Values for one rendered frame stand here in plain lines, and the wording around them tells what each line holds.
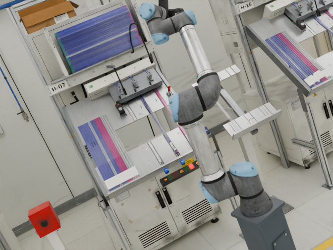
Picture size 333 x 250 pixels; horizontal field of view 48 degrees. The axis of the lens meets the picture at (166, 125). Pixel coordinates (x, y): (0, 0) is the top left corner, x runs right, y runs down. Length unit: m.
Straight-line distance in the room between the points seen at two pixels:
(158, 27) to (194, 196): 1.35
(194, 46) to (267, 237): 0.92
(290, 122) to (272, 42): 0.61
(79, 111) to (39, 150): 1.64
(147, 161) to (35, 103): 2.01
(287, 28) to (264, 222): 1.63
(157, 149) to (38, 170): 2.09
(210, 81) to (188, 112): 0.16
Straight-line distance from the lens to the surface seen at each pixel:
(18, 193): 4.22
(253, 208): 1.78
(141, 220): 2.64
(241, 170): 1.70
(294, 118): 2.97
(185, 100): 1.57
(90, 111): 2.49
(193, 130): 1.61
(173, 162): 2.23
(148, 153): 2.27
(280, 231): 1.88
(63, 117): 2.58
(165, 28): 1.77
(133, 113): 2.43
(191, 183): 2.66
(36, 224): 2.34
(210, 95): 1.57
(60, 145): 4.08
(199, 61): 1.66
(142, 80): 2.51
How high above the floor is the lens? 1.53
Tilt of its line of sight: 16 degrees down
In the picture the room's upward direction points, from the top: 22 degrees counter-clockwise
